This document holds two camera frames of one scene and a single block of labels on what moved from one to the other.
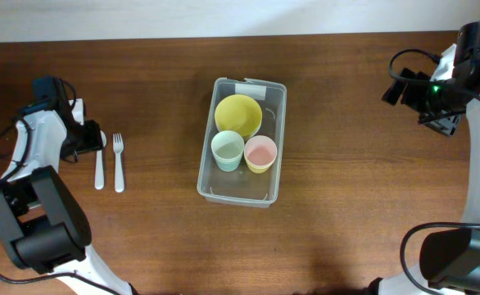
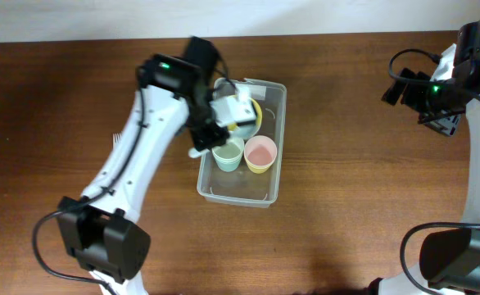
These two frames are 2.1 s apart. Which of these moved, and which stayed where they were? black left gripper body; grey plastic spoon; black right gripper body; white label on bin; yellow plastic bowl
Moved: black left gripper body; grey plastic spoon
Stayed: yellow plastic bowl; white label on bin; black right gripper body
